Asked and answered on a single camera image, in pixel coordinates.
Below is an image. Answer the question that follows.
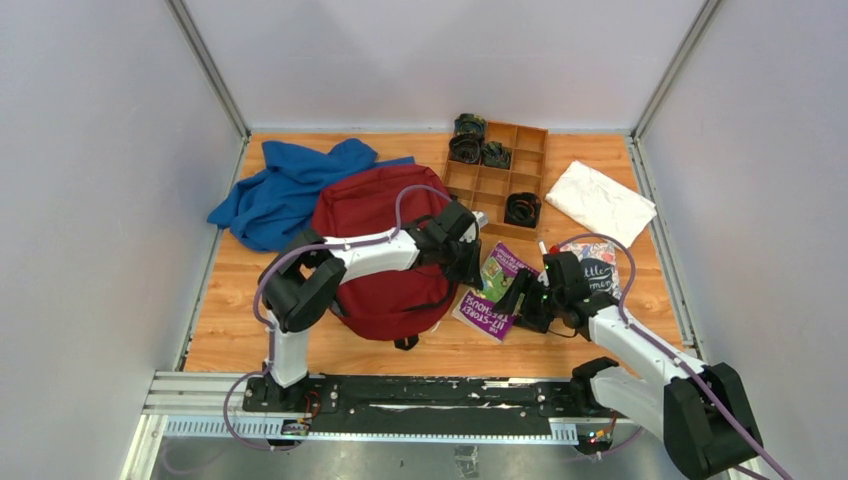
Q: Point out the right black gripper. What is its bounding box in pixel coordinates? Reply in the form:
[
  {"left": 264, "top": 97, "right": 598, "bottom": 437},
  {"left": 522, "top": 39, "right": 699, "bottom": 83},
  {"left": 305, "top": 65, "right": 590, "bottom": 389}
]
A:
[{"left": 492, "top": 269, "right": 566, "bottom": 335}]

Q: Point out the purple treehouse book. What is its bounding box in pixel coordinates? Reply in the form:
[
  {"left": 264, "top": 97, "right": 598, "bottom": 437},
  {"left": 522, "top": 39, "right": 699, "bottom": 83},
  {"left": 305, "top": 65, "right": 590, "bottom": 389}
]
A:
[{"left": 452, "top": 242, "right": 539, "bottom": 343}]

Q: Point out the Little Women book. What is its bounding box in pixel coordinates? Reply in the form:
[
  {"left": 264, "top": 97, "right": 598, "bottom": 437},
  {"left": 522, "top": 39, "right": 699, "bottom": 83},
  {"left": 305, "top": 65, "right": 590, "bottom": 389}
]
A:
[{"left": 563, "top": 242, "right": 622, "bottom": 299}]

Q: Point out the red backpack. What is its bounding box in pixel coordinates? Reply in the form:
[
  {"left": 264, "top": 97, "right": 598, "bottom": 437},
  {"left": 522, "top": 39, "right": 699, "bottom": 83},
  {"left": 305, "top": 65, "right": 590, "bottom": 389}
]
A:
[{"left": 311, "top": 164, "right": 474, "bottom": 350}]

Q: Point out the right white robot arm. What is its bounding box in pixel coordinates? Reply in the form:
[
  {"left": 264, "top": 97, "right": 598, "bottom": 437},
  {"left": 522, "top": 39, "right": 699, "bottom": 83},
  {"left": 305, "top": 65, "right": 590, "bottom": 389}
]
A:
[{"left": 493, "top": 251, "right": 762, "bottom": 479}]

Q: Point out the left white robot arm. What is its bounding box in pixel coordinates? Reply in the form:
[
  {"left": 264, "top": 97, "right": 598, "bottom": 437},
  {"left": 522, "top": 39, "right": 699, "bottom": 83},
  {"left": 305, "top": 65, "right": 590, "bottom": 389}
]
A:
[{"left": 252, "top": 201, "right": 489, "bottom": 413}]

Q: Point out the wooden divided tray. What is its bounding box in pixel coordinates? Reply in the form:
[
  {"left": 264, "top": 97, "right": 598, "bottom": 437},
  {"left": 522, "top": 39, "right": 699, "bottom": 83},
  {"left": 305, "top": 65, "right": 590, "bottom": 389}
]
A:
[{"left": 441, "top": 120, "right": 549, "bottom": 241}]

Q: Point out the rolled tie with orange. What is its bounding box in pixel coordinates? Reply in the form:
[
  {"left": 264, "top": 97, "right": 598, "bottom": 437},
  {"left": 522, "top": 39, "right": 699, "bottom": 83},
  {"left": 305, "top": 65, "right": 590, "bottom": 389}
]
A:
[{"left": 504, "top": 192, "right": 541, "bottom": 229}]

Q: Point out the rolled green tie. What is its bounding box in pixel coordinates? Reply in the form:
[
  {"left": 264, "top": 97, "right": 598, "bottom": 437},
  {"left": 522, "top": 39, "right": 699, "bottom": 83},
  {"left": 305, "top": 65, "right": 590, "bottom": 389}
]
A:
[{"left": 481, "top": 141, "right": 512, "bottom": 170}]

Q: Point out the rolled dark tie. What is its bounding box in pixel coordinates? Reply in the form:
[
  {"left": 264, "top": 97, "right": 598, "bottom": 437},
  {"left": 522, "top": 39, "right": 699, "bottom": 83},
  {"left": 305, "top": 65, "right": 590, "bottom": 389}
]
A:
[{"left": 449, "top": 133, "right": 484, "bottom": 165}]

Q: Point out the white folded cloth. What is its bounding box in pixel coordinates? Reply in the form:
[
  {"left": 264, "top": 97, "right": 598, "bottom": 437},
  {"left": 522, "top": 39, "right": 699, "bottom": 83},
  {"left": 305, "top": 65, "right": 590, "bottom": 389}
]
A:
[{"left": 544, "top": 161, "right": 657, "bottom": 248}]

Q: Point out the blue cloth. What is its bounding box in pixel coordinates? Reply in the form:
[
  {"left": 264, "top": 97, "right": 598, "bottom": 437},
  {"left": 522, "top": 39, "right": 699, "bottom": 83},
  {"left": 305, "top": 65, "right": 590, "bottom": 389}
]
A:
[{"left": 207, "top": 138, "right": 415, "bottom": 253}]

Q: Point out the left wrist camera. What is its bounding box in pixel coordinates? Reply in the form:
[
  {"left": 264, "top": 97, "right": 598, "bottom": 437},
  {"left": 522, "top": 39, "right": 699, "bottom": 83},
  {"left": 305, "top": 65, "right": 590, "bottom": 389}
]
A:
[{"left": 473, "top": 210, "right": 489, "bottom": 230}]

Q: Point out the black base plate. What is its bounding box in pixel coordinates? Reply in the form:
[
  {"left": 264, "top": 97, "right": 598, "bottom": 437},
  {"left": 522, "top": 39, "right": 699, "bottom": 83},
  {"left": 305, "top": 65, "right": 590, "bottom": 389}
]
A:
[{"left": 242, "top": 375, "right": 614, "bottom": 438}]

